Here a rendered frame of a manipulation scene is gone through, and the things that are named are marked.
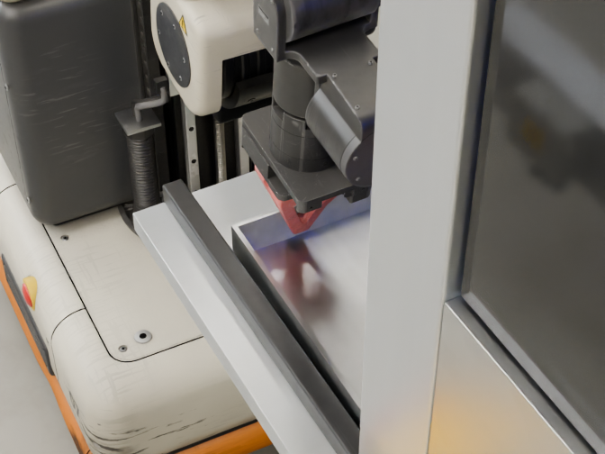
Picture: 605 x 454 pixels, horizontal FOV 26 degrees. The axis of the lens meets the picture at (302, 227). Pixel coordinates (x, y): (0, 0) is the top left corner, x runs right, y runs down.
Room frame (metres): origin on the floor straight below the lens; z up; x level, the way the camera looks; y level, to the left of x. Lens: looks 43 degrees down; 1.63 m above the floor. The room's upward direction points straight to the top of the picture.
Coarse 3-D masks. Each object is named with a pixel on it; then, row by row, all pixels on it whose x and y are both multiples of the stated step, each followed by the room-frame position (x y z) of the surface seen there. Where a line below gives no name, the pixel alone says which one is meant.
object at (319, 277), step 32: (256, 224) 0.77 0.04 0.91; (320, 224) 0.80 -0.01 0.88; (352, 224) 0.80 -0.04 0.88; (256, 256) 0.73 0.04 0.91; (288, 256) 0.76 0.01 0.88; (320, 256) 0.76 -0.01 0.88; (352, 256) 0.76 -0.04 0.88; (288, 288) 0.73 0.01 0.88; (320, 288) 0.73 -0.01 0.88; (352, 288) 0.73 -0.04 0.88; (288, 320) 0.68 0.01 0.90; (320, 320) 0.69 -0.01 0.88; (352, 320) 0.69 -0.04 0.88; (320, 352) 0.63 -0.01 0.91; (352, 352) 0.66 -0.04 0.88; (352, 384) 0.63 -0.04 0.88; (352, 416) 0.59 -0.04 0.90
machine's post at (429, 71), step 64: (384, 0) 0.45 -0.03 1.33; (448, 0) 0.42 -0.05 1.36; (384, 64) 0.45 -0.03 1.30; (448, 64) 0.41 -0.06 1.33; (384, 128) 0.45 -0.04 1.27; (448, 128) 0.41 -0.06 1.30; (384, 192) 0.45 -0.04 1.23; (448, 192) 0.40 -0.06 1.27; (384, 256) 0.44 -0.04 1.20; (448, 256) 0.40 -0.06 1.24; (384, 320) 0.44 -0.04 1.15; (384, 384) 0.44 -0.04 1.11; (384, 448) 0.43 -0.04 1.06
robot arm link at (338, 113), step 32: (256, 0) 0.75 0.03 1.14; (256, 32) 0.75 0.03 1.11; (320, 32) 0.75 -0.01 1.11; (352, 32) 0.75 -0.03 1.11; (320, 64) 0.72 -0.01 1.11; (352, 64) 0.72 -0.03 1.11; (320, 96) 0.71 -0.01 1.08; (352, 96) 0.69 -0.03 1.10; (320, 128) 0.70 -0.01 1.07; (352, 128) 0.68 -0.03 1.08; (352, 160) 0.67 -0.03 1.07
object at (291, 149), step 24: (264, 120) 0.80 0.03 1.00; (288, 120) 0.74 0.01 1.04; (264, 144) 0.77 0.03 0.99; (288, 144) 0.75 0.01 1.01; (312, 144) 0.74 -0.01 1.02; (288, 168) 0.75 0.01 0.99; (312, 168) 0.75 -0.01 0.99; (336, 168) 0.75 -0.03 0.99; (288, 192) 0.73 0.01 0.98; (312, 192) 0.73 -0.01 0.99; (336, 192) 0.73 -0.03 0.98; (360, 192) 0.74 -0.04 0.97
